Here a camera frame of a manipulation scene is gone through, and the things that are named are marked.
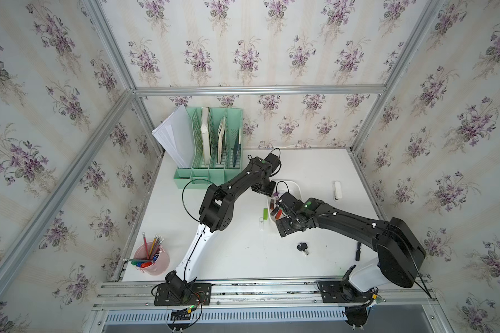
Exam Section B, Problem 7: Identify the white storage box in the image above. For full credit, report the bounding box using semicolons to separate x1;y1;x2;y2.
266;180;302;222

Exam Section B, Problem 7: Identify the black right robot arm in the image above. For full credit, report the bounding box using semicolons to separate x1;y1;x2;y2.
276;192;426;293

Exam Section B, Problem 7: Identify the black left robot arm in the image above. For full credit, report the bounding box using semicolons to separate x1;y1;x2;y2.
172;152;281;282

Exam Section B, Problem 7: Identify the black round key fob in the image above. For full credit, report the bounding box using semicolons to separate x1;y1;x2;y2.
297;242;309;256

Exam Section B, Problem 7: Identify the black marker pen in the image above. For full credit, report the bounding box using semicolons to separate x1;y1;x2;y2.
355;242;361;262

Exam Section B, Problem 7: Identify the green desk file organizer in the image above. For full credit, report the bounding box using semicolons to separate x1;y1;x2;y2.
174;108;243;190

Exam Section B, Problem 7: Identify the brown edge book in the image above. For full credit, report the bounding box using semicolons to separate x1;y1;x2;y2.
217;116;226;165

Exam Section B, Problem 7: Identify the white paper stack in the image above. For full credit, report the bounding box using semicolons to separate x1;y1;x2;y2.
151;105;195;169

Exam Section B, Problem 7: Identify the pink pen cup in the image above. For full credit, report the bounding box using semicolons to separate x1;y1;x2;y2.
131;241;170;276

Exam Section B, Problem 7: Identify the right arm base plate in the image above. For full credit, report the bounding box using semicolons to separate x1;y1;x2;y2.
317;280;379;303

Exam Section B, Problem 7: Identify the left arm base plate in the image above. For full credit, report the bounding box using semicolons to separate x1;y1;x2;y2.
151;283;213;306

